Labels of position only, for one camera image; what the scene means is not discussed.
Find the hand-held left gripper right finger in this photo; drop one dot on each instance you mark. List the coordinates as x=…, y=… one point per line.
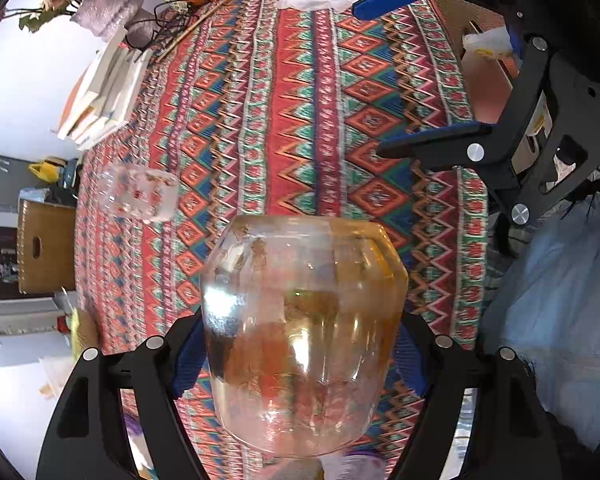
x=411, y=360

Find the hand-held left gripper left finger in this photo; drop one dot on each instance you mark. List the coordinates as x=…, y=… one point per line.
x=187, y=360

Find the large clear glass cup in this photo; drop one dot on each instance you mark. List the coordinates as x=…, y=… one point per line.
x=300, y=340

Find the small clear glass cup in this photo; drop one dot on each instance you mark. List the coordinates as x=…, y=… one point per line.
x=139, y=192

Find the open cardboard box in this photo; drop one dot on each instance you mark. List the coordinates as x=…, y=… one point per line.
x=490, y=85

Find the colourful patterned tablecloth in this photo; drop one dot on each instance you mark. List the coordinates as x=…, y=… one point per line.
x=290, y=110

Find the light blue cloth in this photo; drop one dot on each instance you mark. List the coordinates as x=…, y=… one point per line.
x=560, y=310

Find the brown cardboard box with slot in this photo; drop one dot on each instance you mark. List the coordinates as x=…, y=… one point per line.
x=45, y=247

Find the thin wooden stick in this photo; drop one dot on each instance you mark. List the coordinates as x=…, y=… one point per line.
x=205, y=15

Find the yellow object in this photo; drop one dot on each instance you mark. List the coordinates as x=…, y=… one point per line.
x=47, y=169

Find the stack of books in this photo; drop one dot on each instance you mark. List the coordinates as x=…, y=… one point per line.
x=105, y=95

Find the purple knitted cloth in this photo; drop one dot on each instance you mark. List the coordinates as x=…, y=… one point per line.
x=107, y=10

